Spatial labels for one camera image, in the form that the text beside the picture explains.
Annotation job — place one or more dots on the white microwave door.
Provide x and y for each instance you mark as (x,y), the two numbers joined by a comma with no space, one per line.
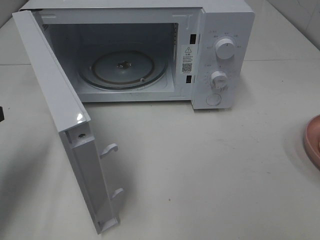
(72,122)

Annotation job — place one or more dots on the round white door-release button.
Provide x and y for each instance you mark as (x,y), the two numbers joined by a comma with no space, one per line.
(214,99)

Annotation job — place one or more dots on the pink round plate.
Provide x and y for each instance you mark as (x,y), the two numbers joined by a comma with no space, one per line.
(311,140)

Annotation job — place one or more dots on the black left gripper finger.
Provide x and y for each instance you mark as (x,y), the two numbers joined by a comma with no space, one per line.
(1,114)

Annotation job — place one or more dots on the glass microwave turntable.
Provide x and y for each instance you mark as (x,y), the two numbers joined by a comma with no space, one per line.
(122,66)

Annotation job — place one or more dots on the white warning label sticker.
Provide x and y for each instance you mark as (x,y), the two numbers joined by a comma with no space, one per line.
(187,58)

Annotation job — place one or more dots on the white microwave oven body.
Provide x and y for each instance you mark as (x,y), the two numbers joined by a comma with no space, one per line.
(167,24)

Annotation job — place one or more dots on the upper white power knob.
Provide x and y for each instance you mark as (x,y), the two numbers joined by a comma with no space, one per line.
(225,48)

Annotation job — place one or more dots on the white timer knob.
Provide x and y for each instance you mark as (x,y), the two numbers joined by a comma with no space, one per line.
(219,79)

